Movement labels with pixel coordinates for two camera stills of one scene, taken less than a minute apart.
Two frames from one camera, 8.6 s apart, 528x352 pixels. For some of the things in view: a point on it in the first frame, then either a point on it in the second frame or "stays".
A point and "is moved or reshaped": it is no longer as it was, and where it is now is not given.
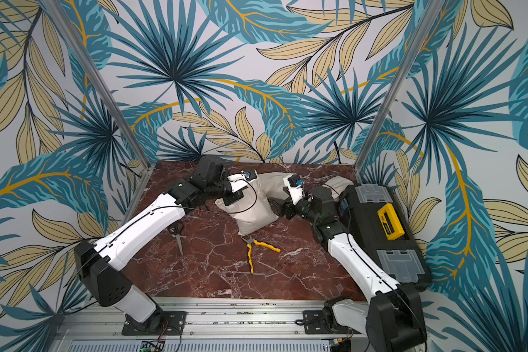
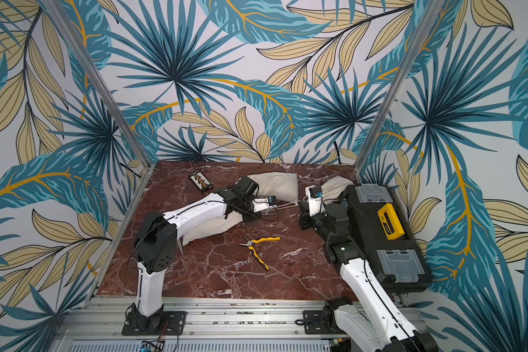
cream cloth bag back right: [336, 184] stays
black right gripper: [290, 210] -> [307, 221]
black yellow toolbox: [377, 221] stays
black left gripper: [233, 197] -> [248, 218]
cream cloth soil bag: [256, 209] is moved or reshaped
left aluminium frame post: [98, 79] stays
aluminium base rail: [213, 325] stays
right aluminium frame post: [408, 62] stays
